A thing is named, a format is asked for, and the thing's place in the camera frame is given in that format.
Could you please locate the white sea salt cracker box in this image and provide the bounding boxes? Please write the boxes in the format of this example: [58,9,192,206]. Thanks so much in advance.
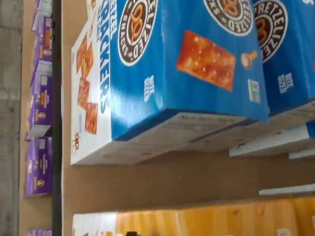
[70,0,248,166]

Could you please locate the yellow and white cracker box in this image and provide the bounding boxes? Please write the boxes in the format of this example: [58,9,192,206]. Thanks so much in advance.
[72,196,315,236]

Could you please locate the purple snack box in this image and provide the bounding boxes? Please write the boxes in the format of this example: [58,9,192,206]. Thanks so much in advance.
[31,16,54,86]
[31,0,54,31]
[25,73,54,141]
[27,228,53,236]
[23,136,54,199]

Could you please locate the black metal shelf rail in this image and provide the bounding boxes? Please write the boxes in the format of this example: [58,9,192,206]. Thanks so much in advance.
[51,0,63,236]

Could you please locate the blue pretzel snack box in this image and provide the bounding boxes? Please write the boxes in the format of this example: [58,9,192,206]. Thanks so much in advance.
[110,0,269,142]
[252,0,315,123]

